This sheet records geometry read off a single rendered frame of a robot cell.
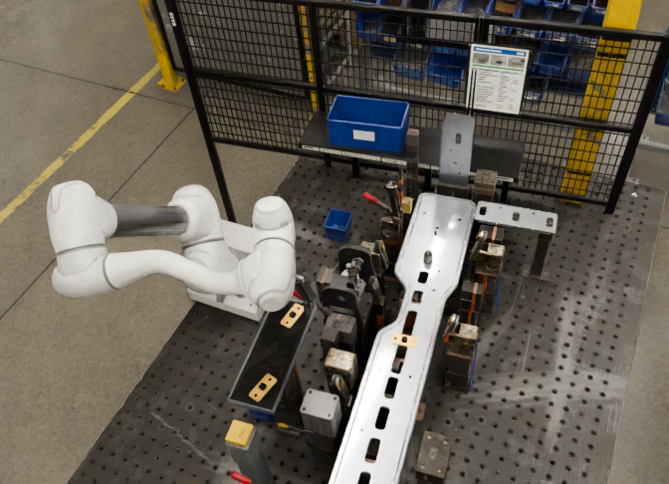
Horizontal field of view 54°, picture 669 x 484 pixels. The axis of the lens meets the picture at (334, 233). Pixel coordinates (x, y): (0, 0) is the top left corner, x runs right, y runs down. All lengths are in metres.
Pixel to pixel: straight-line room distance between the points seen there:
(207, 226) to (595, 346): 1.46
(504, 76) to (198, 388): 1.60
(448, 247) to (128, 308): 1.94
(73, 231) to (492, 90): 1.59
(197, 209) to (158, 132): 2.39
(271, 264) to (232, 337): 1.04
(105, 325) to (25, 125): 1.97
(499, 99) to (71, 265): 1.65
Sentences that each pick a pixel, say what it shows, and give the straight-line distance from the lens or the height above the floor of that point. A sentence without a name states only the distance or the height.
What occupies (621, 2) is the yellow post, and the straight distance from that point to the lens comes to 2.46.
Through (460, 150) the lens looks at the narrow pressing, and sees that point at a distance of 2.47.
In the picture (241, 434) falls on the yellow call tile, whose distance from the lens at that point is 1.86.
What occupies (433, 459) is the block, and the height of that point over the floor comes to 1.03.
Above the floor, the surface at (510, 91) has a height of 1.26.
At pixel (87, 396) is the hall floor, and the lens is 3.49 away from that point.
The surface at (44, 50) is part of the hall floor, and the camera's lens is 5.96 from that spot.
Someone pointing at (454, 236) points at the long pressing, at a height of 1.00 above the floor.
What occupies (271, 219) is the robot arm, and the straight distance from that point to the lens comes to 1.62.
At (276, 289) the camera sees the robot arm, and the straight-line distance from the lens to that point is 1.54.
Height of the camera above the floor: 2.82
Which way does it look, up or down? 48 degrees down
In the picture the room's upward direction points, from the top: 6 degrees counter-clockwise
